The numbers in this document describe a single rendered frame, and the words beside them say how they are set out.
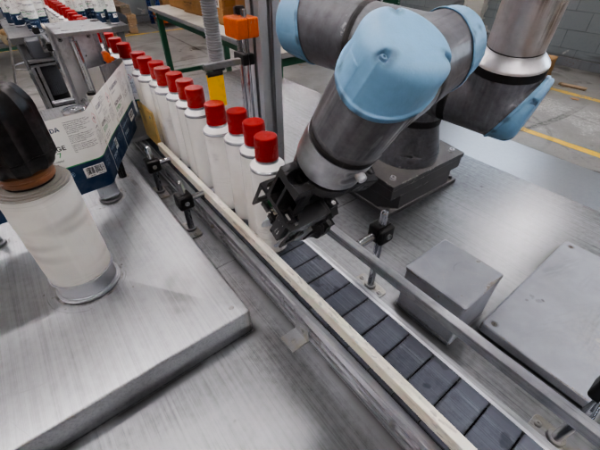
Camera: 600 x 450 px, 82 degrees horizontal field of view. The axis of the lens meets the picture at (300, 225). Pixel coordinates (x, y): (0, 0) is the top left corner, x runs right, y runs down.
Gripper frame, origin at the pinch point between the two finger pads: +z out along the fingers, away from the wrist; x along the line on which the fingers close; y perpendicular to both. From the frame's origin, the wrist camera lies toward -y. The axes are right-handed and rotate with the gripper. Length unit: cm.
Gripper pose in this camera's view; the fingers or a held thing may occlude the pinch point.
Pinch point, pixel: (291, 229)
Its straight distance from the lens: 55.1
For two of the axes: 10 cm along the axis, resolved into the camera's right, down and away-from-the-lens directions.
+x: 5.3, 8.2, -2.1
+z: -3.1, 4.1, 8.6
